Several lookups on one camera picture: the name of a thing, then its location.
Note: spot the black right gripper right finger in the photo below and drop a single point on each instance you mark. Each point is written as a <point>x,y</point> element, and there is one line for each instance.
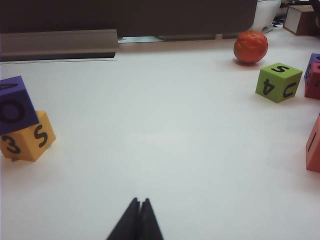
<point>150,225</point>

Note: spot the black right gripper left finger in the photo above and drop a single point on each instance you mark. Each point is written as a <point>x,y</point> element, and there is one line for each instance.
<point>126,225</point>

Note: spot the purple letter block with O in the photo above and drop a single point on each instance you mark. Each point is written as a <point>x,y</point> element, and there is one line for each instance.
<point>27,100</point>

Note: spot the yellow block with 3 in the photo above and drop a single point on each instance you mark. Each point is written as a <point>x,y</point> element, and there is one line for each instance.
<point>27,148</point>

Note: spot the salmon orange letter block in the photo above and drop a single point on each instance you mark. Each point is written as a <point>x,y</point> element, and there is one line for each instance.
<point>315,150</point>

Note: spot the green block with 4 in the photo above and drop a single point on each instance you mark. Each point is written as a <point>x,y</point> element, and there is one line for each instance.
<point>275,85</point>

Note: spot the red letter block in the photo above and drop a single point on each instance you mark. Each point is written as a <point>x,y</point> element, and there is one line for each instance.
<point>313,86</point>

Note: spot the orange tangerine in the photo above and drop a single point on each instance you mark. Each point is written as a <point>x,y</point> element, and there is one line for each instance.
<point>251,46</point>

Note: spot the grey-brown desk divider panel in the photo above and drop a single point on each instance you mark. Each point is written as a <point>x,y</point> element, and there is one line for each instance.
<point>125,15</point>

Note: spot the white appliance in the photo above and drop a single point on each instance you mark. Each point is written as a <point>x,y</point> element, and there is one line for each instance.
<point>266,12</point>

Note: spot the cardboard box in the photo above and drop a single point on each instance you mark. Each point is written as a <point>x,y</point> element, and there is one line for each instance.
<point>303,22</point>

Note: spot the silver divider mounting rail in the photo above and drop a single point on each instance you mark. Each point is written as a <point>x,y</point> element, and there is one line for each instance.
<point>137,39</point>

